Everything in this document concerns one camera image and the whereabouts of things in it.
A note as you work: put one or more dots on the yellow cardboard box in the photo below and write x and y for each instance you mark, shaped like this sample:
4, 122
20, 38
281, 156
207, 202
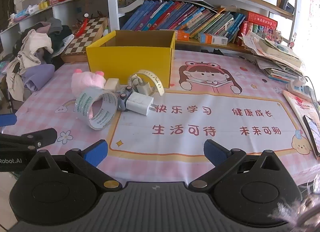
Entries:
130, 62

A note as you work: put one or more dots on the pink plush pig toy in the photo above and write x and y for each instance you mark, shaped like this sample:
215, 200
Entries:
82, 81

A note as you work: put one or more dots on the pink wall poster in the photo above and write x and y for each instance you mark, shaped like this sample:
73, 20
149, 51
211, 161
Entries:
315, 0

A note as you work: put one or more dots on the white charger plug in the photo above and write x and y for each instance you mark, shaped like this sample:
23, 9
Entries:
138, 102

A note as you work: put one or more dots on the pile of clothes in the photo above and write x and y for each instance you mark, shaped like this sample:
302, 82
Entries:
32, 47

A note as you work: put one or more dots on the row of colourful books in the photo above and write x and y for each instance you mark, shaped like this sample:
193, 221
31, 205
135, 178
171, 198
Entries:
175, 14

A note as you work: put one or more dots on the wooden chessboard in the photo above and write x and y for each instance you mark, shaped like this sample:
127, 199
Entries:
85, 39

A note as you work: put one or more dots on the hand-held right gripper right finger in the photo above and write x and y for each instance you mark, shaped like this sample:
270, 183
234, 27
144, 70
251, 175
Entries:
215, 152

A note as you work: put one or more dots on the stack of papers and books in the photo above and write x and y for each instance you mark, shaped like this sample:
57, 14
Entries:
275, 54

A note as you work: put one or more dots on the clear tape roll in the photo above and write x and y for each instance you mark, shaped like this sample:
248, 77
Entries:
102, 121

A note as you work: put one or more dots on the white side shelf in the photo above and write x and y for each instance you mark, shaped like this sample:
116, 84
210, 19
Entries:
67, 12

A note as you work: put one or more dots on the red dictionary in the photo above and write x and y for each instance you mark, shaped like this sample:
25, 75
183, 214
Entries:
262, 19

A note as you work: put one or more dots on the small white packet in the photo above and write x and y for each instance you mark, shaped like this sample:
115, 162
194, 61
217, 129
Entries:
158, 82

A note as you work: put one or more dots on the orange and white carton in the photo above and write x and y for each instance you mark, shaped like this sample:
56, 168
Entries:
182, 35
212, 38

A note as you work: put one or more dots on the white power strip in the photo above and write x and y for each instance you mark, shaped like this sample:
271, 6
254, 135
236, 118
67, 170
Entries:
300, 91

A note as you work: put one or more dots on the red tassel ornament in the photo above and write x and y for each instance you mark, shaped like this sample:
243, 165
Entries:
81, 28

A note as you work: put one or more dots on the grey toy car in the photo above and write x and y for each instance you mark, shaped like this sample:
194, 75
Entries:
122, 102

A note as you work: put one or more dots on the pale fuzzy cloth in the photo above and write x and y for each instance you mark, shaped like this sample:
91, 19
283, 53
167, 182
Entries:
300, 209

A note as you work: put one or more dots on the colourful flower ornament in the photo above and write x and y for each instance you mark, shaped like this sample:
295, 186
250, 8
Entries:
271, 34

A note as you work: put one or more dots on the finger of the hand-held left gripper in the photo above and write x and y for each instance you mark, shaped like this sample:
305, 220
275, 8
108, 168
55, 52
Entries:
7, 120
37, 138

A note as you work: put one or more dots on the white metal bookshelf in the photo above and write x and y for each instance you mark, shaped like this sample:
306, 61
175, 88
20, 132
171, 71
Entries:
112, 5

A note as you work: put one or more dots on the cream rectangular block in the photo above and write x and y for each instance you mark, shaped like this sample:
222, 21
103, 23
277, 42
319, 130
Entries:
111, 84

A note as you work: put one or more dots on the black smartphone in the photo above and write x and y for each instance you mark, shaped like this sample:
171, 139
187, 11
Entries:
312, 132

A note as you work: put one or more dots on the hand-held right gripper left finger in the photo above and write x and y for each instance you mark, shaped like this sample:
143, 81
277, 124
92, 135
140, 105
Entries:
96, 152

